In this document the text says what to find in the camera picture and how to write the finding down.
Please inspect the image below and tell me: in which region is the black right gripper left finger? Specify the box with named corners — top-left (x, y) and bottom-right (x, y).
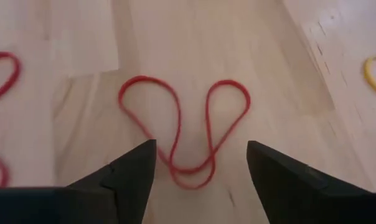
top-left (0, 139), bottom-right (157, 224)

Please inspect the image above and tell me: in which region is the red rubber band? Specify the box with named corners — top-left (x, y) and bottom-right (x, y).
top-left (0, 51), bottom-right (22, 188)
top-left (118, 75), bottom-right (251, 190)

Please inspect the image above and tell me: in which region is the yellow rubber band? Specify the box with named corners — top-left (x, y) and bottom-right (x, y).
top-left (363, 54), bottom-right (376, 101)

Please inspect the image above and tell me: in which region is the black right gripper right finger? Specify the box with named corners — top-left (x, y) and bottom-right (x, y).
top-left (246, 140), bottom-right (376, 224)

